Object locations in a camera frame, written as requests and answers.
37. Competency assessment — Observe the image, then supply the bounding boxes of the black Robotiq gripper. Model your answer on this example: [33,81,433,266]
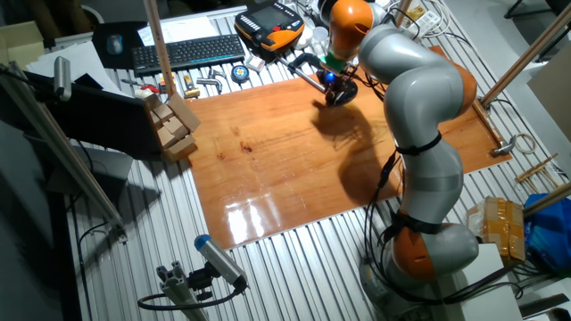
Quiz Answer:
[316,66,349,107]

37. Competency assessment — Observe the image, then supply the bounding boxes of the green wrist flange adapter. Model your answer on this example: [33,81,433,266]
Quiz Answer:
[321,52,348,75]

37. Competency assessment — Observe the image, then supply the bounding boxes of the black C-clamp steel screw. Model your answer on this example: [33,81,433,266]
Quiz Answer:
[278,52,329,93]

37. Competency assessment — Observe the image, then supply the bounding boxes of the clear jar white lid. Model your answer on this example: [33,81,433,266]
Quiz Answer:
[311,25,331,57]

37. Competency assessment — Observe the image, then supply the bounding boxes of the white rounded plastic object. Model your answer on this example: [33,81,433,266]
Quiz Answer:
[294,26,316,50]

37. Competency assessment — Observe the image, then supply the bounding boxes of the glossy wooden board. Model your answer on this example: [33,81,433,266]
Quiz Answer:
[184,44,513,251]

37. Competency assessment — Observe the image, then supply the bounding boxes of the small white card box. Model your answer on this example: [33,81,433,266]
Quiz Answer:
[244,54,268,73]

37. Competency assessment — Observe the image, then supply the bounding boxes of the blue round tape measure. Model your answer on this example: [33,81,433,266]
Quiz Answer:
[230,64,251,85]

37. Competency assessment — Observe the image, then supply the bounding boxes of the black orange teach pendant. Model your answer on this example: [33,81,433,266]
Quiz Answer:
[234,1,307,59]

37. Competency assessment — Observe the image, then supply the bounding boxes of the white power strip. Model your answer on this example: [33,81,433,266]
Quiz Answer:
[401,8,443,42]

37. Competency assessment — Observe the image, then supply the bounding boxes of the bent metal pipe fitting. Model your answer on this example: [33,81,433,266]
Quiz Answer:
[195,76,223,95]

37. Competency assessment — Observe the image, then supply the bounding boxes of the brass fitting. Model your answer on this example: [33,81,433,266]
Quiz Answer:
[182,74,202,100]

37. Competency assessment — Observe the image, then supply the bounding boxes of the cardboard flap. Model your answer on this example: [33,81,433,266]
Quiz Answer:
[167,92,203,134]

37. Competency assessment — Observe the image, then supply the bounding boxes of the black computer keyboard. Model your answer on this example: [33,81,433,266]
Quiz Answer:
[130,33,246,78]

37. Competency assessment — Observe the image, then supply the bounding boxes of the wooden edge batten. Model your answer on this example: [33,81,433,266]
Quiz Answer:
[468,95,505,151]

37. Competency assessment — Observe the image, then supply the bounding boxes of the white paper sheets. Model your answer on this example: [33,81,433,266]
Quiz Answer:
[137,15,220,47]

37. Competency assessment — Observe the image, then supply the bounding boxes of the small cardboard box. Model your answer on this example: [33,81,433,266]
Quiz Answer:
[152,103,175,124]
[162,116,190,141]
[162,135,198,162]

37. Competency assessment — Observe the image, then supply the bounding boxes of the silver metal clamp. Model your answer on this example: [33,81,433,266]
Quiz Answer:
[490,135,517,158]

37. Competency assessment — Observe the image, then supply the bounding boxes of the beige tape roll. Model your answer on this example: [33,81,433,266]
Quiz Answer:
[512,132,538,156]

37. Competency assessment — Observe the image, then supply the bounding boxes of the wooden sticks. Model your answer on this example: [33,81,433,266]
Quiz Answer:
[515,152,561,193]

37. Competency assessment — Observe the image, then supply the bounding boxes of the taped cardboard parcel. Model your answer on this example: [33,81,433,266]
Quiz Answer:
[466,197,527,267]

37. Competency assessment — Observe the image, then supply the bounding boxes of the grey cardboard sheet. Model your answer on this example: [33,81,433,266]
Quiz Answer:
[527,53,571,144]

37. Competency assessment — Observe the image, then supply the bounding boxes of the dark computer mouse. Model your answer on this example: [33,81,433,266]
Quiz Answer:
[105,33,124,56]

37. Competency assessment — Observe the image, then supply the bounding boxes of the black flat panel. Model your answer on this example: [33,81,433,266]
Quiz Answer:
[21,70,162,161]

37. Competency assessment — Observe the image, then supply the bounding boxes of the black mouse pad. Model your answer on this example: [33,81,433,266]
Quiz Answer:
[91,21,151,70]

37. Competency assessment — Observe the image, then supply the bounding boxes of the aluminium profile piece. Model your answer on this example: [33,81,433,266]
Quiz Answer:
[155,260,211,321]

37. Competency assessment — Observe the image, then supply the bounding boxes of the white paper stack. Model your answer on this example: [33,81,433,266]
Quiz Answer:
[25,40,130,97]

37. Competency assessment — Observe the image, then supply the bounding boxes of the blue plastic bag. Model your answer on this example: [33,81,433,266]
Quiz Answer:
[524,192,571,274]

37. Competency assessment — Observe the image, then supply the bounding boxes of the beige cardboard box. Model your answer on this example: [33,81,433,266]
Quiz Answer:
[0,21,46,70]

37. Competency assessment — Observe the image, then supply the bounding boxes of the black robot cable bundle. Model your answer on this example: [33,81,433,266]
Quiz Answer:
[360,8,523,307]

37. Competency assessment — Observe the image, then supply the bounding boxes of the wooden post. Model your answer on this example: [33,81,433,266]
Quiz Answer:
[522,180,571,219]
[480,2,571,107]
[394,0,414,23]
[143,0,178,97]

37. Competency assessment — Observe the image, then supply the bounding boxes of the red handled tool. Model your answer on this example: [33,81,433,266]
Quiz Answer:
[120,78,161,95]

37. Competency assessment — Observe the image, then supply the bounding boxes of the silver camera blue end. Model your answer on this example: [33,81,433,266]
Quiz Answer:
[194,234,249,289]

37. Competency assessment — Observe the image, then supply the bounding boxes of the black camera bracket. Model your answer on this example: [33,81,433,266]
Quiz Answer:
[186,261,216,302]

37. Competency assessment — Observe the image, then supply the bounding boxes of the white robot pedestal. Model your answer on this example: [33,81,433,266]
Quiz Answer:
[450,243,524,321]

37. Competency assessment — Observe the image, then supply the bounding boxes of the black camera cable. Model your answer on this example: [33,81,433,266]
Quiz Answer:
[137,278,249,312]

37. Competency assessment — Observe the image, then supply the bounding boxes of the aluminium frame bar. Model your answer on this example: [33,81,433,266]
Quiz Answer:
[0,62,128,242]

